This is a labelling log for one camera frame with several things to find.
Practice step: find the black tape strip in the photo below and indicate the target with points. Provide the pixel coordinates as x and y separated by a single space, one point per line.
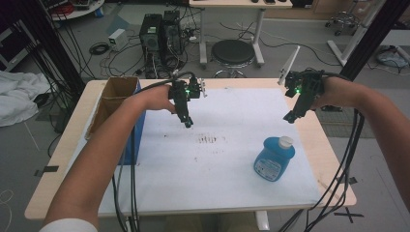
46 170

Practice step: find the black round stool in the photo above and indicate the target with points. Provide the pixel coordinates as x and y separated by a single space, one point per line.
232 53

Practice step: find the black tape cross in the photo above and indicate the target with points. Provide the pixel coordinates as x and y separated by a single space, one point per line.
348 215

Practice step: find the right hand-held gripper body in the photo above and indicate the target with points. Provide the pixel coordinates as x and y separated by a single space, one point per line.
306 83

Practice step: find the person's left hand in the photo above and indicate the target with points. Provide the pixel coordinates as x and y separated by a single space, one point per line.
154 98

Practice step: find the white table leg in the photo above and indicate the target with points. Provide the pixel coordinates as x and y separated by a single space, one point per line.
262 220

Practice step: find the black metal post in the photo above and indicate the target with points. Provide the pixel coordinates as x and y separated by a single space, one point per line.
54 45
370 38

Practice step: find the white crumpled cloth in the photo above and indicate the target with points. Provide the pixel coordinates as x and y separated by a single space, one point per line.
17 96

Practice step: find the office chair wheel base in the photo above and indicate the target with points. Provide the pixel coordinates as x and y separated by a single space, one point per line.
343 21

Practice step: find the person's white sleeve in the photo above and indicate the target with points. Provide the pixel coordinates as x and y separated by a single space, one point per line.
69 226

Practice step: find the person's right hand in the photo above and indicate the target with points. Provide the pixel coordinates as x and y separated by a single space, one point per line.
332 92

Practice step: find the black computer tower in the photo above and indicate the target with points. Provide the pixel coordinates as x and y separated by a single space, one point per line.
172 32
151 32

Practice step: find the white stand leg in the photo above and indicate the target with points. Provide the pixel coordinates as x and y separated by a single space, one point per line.
354 38

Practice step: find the round white table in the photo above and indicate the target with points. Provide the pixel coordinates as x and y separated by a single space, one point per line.
80 11

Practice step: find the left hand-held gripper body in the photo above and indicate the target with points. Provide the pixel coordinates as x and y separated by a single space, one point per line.
180 90

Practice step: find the white desk with wooden top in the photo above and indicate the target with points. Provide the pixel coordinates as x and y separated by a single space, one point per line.
240 3

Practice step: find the small white box device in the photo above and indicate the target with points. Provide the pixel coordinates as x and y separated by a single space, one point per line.
117 39

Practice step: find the cardboard box with blue side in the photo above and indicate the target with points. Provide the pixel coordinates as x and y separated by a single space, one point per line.
112 103

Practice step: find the blue bottle with white cap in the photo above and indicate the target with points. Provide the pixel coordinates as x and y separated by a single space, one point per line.
274 159

